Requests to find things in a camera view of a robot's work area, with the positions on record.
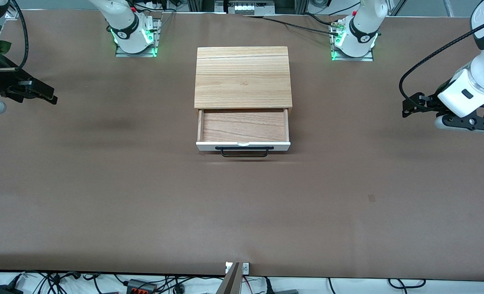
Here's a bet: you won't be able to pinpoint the white-fronted wooden drawer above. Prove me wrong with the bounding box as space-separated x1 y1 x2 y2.
196 108 291 153

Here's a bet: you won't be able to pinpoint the light wooden cabinet box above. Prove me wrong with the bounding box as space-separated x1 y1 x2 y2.
194 46 294 119

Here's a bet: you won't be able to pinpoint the black power adapter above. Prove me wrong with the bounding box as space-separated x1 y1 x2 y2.
0 274 25 294

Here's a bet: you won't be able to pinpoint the white control box with ports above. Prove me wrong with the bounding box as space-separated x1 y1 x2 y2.
214 0 276 15

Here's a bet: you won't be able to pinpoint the black power strip orange switches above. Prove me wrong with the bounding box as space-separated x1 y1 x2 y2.
125 279 157 294

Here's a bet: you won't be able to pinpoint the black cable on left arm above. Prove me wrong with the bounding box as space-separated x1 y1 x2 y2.
398 14 484 111

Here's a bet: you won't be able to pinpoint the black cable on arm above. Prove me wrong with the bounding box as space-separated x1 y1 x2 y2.
398 14 484 111
10 0 29 71

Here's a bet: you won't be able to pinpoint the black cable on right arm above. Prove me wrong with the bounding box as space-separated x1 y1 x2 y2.
10 0 29 71

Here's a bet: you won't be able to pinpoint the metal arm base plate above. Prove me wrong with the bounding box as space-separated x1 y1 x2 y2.
115 17 162 58
331 18 375 62

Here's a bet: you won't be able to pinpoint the short black table cable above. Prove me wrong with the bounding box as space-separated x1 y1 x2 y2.
301 13 340 27

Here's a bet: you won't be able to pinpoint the long black table cable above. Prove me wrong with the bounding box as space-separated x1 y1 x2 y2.
244 16 342 35

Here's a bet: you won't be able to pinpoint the looped black floor cable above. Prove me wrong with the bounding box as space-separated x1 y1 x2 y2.
388 278 427 289

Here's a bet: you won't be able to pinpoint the black metal drawer handle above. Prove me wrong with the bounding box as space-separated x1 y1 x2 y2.
215 146 274 158

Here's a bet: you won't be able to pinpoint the silver mount bracket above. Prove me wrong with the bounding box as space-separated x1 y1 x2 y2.
225 262 250 274

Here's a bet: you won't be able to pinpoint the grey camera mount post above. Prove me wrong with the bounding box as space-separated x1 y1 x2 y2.
215 262 242 294

